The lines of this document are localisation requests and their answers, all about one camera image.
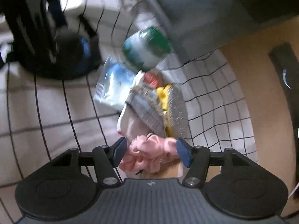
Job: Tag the pink fluffy cloth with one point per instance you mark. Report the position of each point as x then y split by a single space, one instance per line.
149 152

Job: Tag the yellow cloth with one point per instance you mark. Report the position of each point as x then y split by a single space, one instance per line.
163 98

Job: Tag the grey checked cloth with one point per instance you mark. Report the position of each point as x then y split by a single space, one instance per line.
146 106

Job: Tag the blue white wet wipes packet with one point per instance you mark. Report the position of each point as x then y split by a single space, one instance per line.
112 86

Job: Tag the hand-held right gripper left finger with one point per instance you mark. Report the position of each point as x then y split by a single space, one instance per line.
120 149

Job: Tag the green lid white jar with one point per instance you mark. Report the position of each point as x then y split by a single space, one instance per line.
146 49

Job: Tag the white pink-capped tube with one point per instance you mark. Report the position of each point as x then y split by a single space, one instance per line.
128 121

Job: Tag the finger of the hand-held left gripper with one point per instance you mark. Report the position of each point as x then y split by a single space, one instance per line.
81 51

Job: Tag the silver glitter cloth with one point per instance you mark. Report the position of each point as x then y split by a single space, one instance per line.
178 112

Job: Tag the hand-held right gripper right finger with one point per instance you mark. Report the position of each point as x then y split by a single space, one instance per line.
184 152

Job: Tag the white black checked bed sheet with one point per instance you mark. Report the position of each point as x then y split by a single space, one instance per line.
58 121

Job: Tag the black strip with metal studs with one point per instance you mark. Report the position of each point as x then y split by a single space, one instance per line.
286 79

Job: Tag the pink knitted item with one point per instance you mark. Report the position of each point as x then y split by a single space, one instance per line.
151 78

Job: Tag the grey storage box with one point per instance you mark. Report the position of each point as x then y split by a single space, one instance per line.
193 14

